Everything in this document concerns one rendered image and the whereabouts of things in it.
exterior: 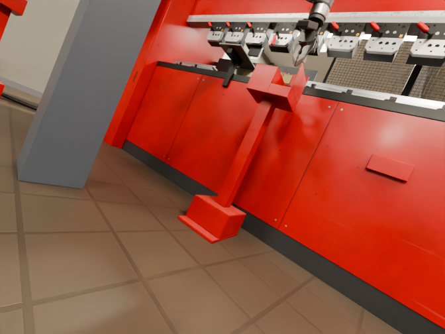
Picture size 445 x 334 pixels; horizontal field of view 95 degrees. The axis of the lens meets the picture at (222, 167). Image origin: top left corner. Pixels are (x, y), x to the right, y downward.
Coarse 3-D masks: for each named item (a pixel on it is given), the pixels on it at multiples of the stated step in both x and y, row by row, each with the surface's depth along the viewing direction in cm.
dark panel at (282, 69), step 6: (222, 60) 233; (228, 60) 228; (216, 66) 236; (222, 66) 231; (228, 66) 227; (282, 66) 194; (288, 72) 190; (294, 72) 187; (306, 72) 181; (312, 72) 179; (318, 72) 178; (312, 78) 178
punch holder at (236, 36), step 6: (234, 24) 162; (240, 24) 159; (246, 24) 156; (228, 30) 164; (234, 30) 160; (240, 30) 157; (246, 30) 159; (228, 36) 162; (234, 36) 159; (240, 36) 156; (228, 42) 163; (234, 42) 160; (240, 42) 159
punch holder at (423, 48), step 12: (432, 24) 99; (444, 24) 96; (420, 36) 100; (432, 36) 98; (444, 36) 95; (420, 48) 99; (432, 48) 97; (444, 48) 94; (408, 60) 105; (420, 60) 102; (432, 60) 99; (444, 60) 96
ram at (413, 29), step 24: (216, 0) 177; (240, 0) 163; (264, 0) 151; (288, 0) 141; (336, 0) 124; (360, 0) 117; (384, 0) 111; (408, 0) 106; (432, 0) 100; (192, 24) 192
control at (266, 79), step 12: (264, 72) 90; (276, 72) 88; (300, 72) 85; (252, 84) 92; (264, 84) 89; (276, 84) 86; (300, 84) 90; (252, 96) 100; (264, 96) 93; (276, 96) 87; (288, 96) 84; (300, 96) 97; (288, 108) 95
